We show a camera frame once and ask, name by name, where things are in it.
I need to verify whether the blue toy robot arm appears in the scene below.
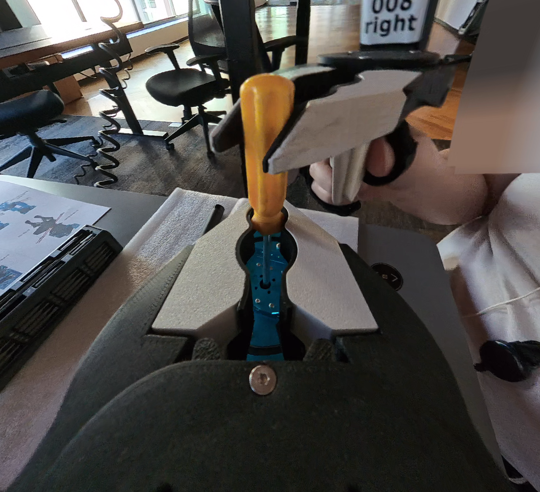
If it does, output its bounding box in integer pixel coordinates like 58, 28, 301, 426
246, 234, 292, 361

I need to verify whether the black lanyard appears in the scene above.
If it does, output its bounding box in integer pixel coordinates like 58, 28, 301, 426
474, 339, 540, 383

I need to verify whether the black high-back office chair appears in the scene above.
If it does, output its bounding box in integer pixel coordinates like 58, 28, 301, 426
186, 0, 230, 62

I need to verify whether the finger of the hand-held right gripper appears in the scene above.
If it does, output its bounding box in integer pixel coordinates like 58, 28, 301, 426
210, 66, 362, 155
262, 70, 423, 175

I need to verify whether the black armless office chair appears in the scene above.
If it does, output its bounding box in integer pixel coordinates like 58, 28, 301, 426
0, 90, 95, 178

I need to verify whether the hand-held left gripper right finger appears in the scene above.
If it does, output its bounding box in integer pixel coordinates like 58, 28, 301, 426
283, 205, 379, 338

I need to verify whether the orange-handled screwdriver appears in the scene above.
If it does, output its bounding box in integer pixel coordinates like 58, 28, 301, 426
240, 74, 296, 286

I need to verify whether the round black desk button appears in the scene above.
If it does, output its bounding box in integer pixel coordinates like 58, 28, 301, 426
370, 263, 404, 290

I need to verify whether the white string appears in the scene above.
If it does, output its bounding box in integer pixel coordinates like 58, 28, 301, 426
460, 289, 540, 319

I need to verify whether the black precision screwdriver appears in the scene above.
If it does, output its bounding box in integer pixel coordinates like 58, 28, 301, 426
204, 204, 224, 235

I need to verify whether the black office chair with armrests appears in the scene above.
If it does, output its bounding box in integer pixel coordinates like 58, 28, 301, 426
145, 44, 230, 151
253, 35, 298, 75

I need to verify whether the black metal frame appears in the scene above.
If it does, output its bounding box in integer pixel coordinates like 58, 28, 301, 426
213, 0, 315, 199

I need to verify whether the white shirt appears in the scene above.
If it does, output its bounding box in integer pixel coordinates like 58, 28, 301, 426
436, 173, 540, 484

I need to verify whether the wooden table with black legs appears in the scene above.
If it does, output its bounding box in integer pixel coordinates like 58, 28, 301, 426
0, 21, 169, 140

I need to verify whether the person's right hand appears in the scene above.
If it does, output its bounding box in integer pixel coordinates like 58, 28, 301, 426
309, 129, 488, 227

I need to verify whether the printed instruction sheet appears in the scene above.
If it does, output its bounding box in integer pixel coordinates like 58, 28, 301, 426
0, 182, 111, 294

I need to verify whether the black screwdriver bit case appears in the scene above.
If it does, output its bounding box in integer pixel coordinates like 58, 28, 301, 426
0, 225, 123, 389

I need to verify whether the black coiled cable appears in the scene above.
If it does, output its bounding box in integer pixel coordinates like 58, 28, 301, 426
78, 0, 133, 189

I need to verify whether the cardboard box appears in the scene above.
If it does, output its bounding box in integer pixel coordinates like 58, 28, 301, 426
53, 76, 84, 105

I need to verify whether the grey desk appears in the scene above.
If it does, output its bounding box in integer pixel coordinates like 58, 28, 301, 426
0, 175, 500, 492

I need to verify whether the computer monitor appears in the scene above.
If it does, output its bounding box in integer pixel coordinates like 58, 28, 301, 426
0, 0, 23, 33

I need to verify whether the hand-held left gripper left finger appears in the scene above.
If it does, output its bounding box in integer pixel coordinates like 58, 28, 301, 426
151, 198, 254, 338

